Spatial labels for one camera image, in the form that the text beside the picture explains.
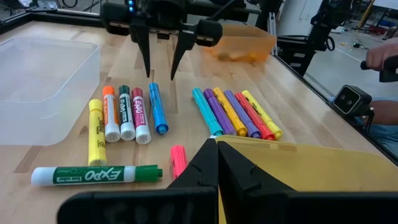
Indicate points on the black aluminium table frame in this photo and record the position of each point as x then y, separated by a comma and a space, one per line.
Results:
62, 14

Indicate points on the person's leg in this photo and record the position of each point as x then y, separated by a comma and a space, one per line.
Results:
385, 140

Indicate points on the dark purple highlighter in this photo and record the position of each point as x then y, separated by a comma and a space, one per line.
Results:
219, 112

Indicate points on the orange Expo marker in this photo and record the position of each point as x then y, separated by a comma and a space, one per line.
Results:
110, 115

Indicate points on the person's hand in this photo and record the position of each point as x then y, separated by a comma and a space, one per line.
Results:
381, 53

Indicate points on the lavender highlighter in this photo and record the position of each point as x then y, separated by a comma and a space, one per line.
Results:
242, 115

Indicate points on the yellow Sharpie highlighter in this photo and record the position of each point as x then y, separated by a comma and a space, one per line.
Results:
264, 116

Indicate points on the short dark green Expo marker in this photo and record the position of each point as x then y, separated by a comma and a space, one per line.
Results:
126, 115

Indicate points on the orange plastic bin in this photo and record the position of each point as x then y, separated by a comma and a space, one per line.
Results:
248, 43

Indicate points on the pink highlighter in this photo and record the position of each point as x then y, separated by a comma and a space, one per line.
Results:
178, 160

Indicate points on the long green Expo marker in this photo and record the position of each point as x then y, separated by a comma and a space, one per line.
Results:
93, 175

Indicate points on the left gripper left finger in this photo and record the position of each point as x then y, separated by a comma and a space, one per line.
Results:
192, 205

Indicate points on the black box with indicator lights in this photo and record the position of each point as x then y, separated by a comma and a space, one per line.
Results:
130, 5

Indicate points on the teal highlighter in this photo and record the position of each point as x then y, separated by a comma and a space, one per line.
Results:
206, 112

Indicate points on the plain yellow highlighter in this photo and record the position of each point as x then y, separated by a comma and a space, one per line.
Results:
97, 133

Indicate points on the red highlighter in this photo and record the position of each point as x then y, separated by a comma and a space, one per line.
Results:
253, 116

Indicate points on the white easel board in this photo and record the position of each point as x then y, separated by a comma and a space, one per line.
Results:
385, 3

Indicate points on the orange-yellow highlighter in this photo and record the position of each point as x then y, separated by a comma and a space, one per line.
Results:
230, 112

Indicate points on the magenta Expo marker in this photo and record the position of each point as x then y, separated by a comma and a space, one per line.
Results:
140, 116

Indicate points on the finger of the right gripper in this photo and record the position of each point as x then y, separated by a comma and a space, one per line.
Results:
183, 46
143, 46

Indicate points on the yellow plastic bin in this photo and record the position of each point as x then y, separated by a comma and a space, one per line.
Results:
311, 168

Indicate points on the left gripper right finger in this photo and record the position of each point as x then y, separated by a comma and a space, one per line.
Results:
248, 205

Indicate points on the blue highlighter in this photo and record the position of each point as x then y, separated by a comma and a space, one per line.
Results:
158, 109

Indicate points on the white column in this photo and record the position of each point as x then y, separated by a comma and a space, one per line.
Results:
298, 15

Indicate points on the clear plastic bin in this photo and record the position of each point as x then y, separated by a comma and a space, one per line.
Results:
40, 93

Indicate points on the table-level camera box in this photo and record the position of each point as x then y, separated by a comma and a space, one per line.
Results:
349, 101

